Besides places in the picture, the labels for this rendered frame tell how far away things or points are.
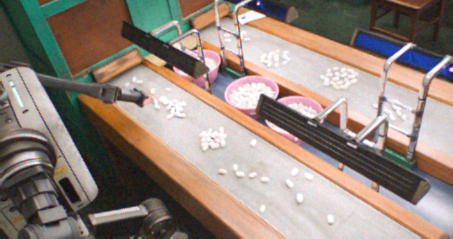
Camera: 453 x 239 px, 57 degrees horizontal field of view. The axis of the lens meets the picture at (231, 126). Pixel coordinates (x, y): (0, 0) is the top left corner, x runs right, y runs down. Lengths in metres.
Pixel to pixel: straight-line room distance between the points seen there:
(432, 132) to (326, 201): 0.58
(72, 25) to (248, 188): 1.23
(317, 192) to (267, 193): 0.19
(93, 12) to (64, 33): 0.18
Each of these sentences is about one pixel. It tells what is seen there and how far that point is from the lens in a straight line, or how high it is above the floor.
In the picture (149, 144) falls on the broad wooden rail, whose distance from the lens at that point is 1.92.
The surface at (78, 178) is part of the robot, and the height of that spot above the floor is 1.24.
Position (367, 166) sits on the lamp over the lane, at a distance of 1.28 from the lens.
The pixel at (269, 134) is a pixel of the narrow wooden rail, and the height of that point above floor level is 0.76.
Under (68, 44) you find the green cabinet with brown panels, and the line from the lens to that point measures 2.32.
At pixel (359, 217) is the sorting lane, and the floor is 0.74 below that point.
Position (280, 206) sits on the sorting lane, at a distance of 1.60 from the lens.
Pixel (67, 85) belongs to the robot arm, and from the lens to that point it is 1.92.
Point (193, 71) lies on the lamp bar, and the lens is 1.75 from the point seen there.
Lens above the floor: 2.01
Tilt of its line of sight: 41 degrees down
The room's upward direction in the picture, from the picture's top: 10 degrees counter-clockwise
